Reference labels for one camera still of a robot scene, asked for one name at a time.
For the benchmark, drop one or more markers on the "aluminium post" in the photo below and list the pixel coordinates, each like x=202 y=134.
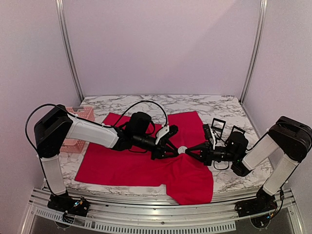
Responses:
x=255 y=51
x=68 y=49

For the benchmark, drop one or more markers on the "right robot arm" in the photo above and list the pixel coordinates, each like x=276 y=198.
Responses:
x=290 y=136

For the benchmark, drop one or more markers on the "red t-shirt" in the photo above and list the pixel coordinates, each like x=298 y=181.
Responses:
x=187 y=180

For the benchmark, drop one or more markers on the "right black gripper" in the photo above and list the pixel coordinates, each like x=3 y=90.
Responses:
x=206 y=150

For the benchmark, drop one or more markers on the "black brooch box right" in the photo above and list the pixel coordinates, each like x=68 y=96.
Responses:
x=237 y=129

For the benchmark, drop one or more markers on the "black brooch box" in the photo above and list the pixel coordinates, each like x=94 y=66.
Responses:
x=217 y=127
x=237 y=129

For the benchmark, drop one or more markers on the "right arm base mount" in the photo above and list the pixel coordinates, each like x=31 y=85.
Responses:
x=263 y=206

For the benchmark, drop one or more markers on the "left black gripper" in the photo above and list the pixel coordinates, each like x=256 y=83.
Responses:
x=162 y=148

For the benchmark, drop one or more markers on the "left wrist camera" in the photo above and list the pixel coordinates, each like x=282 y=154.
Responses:
x=166 y=132

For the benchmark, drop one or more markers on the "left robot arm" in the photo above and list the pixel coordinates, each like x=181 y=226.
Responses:
x=59 y=124

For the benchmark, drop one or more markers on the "black brooch box left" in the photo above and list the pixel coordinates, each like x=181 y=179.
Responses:
x=217 y=127

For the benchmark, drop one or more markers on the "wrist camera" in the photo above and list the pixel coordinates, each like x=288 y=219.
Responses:
x=166 y=132
x=209 y=135

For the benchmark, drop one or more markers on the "green round brooch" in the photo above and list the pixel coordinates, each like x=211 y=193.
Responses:
x=182 y=149

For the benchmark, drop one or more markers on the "pink plastic basket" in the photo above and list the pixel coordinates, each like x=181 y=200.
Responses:
x=76 y=142

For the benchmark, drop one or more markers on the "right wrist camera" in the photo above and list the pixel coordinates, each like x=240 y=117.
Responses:
x=209 y=135

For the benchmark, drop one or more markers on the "right aluminium post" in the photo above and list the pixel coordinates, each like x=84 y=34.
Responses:
x=255 y=51

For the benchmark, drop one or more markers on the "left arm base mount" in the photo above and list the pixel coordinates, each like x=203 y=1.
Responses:
x=69 y=207

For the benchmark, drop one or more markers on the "left aluminium post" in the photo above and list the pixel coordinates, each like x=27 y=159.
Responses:
x=68 y=49

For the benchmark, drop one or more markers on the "aluminium front rail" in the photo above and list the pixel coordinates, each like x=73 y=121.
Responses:
x=158 y=214

